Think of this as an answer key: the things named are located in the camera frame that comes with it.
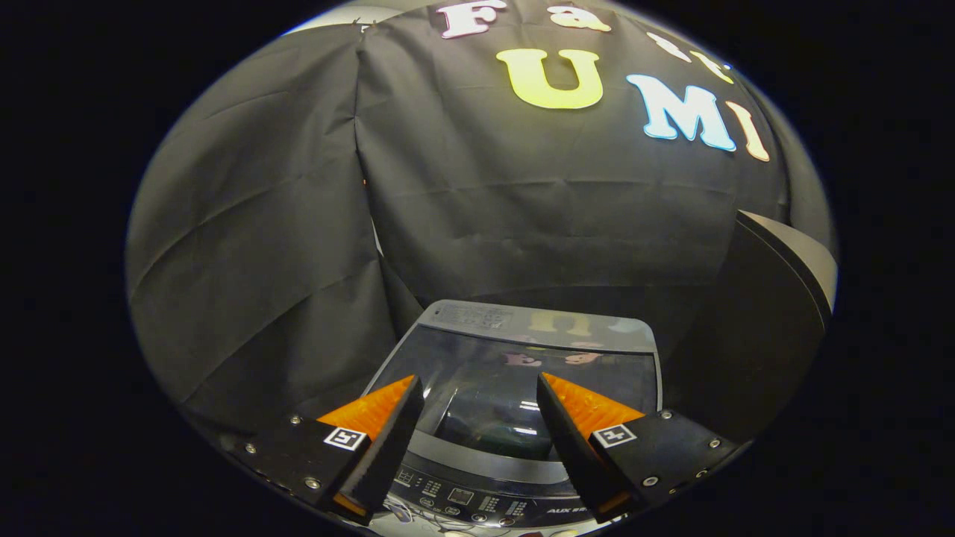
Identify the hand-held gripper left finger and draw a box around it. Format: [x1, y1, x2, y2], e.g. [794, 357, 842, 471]
[239, 375, 425, 527]

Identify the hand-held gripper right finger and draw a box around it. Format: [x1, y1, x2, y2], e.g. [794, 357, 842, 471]
[536, 371, 743, 524]

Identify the grey washing machine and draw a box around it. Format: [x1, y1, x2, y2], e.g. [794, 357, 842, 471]
[362, 321, 666, 537]

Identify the dark glass washing machine lid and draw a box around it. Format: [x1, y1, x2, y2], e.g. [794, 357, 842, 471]
[366, 298, 665, 465]

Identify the black backdrop cloth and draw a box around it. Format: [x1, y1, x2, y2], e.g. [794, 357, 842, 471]
[125, 0, 836, 448]

